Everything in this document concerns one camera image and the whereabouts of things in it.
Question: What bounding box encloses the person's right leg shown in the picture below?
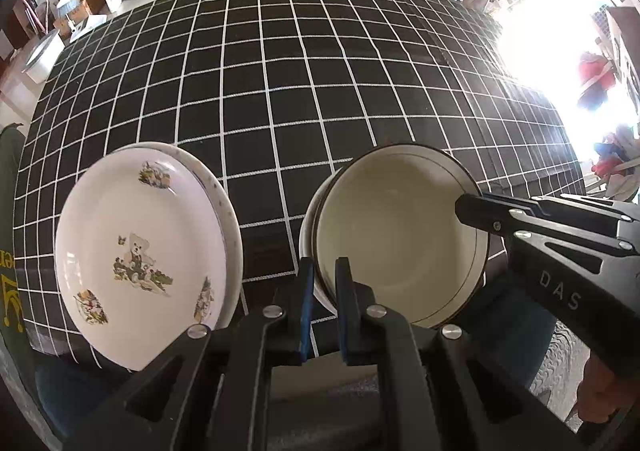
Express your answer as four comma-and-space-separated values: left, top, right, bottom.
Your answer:
465, 276, 557, 382

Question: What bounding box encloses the white bucket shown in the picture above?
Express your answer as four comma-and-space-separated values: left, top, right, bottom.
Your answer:
22, 28, 66, 84

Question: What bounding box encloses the large floral patterned bowl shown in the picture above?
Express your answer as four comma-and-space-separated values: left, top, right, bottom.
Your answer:
312, 145, 492, 330

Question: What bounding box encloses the white plate with pink petals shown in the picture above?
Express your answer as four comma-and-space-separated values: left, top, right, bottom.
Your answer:
145, 142, 236, 332

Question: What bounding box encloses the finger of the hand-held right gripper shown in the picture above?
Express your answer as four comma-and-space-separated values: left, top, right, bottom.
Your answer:
456, 193, 631, 252
480, 193, 626, 232

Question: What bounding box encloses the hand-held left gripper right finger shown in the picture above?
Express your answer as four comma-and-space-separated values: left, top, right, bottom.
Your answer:
336, 257, 586, 451

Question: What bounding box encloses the plain white plate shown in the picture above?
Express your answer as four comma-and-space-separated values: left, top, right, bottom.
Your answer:
162, 142, 245, 327

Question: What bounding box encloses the white plate with bear print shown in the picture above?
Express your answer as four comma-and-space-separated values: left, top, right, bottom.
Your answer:
54, 147, 230, 373

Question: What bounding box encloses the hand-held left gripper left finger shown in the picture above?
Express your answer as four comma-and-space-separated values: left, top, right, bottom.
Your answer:
62, 257, 315, 451

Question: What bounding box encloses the black checked tablecloth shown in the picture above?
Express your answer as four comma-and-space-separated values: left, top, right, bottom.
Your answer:
12, 0, 586, 368

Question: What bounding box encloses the grey quilted mat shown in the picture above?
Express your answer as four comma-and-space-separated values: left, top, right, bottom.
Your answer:
530, 321, 596, 408

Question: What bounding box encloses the person's leg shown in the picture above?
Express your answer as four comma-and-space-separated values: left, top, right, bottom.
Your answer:
465, 276, 557, 382
35, 360, 143, 434

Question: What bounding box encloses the plain white bowl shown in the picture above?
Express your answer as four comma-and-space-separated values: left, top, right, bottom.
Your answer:
299, 166, 346, 318

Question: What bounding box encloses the person's right hand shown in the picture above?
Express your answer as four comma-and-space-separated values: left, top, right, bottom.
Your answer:
565, 353, 636, 432

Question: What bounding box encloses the dark green printed cloth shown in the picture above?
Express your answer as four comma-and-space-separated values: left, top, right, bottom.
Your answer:
0, 125, 30, 358

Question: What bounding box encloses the person's left leg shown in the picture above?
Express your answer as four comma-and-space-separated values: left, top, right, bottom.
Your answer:
35, 360, 143, 434

